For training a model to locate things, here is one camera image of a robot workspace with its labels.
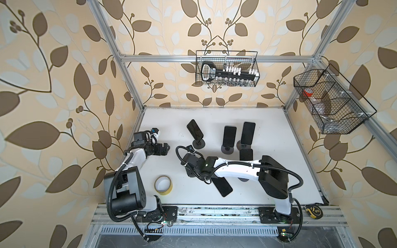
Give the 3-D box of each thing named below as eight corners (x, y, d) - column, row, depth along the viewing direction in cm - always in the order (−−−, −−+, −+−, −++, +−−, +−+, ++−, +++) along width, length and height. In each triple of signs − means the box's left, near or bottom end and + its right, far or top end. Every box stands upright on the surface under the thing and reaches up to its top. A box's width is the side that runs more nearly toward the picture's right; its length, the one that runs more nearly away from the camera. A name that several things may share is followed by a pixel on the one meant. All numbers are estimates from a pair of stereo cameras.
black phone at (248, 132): (238, 148, 100) (244, 132, 87) (239, 138, 106) (245, 121, 92) (248, 150, 100) (255, 134, 86) (248, 139, 105) (255, 123, 91)
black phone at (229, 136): (222, 151, 99) (225, 134, 85) (222, 142, 104) (224, 125, 89) (233, 151, 99) (237, 134, 85) (231, 142, 103) (236, 125, 89)
